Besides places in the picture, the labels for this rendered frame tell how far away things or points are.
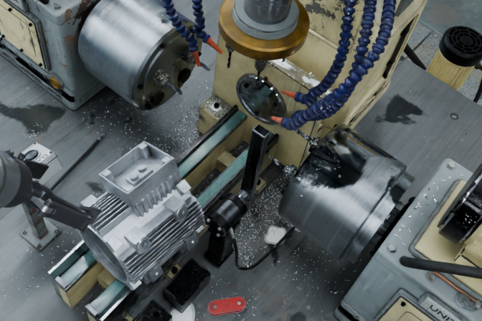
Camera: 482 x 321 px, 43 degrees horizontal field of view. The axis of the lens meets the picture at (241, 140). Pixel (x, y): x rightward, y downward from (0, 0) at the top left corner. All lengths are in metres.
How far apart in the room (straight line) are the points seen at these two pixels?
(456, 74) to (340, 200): 1.15
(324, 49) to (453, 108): 0.61
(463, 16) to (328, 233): 2.40
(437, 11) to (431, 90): 1.57
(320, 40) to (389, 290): 0.58
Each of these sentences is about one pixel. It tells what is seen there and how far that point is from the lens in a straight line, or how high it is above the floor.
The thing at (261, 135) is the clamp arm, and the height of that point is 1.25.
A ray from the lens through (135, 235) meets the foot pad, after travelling 1.19.
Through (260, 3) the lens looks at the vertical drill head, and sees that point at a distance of 1.14.
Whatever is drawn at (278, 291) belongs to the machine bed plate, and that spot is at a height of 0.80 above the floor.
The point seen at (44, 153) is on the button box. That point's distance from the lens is 1.33.
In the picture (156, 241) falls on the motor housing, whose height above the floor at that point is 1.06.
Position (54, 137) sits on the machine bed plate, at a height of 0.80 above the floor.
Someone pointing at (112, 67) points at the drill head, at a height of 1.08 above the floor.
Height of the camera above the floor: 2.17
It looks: 55 degrees down
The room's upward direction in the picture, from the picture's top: 11 degrees clockwise
